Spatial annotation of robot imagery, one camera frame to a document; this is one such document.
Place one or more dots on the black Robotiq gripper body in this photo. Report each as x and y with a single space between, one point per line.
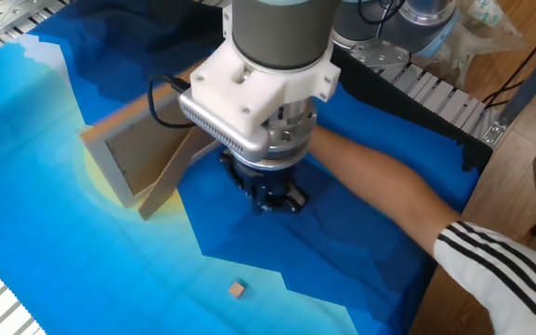
258 181

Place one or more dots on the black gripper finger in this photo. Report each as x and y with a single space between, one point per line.
296 197
263 205

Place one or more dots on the wooden picture frame with stand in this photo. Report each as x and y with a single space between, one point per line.
142 153

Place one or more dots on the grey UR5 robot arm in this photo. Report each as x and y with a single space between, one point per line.
282 28

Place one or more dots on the person's bare forearm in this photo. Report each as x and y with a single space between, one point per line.
379 181

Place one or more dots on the small wooden cube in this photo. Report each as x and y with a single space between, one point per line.
237 290

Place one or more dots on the blue mountain print cloth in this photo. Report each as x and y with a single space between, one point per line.
86 260

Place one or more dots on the white black-striped shirt sleeve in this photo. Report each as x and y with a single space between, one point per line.
505 274

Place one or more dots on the clear plastic bag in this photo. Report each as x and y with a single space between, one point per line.
482 32

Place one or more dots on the grey aluminium profile bar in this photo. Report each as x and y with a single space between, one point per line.
528 88

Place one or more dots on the silver metal plate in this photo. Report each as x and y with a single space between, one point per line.
3 14

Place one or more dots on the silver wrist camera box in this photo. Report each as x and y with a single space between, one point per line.
223 128

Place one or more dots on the white printed wrist mount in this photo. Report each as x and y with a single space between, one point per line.
249 88

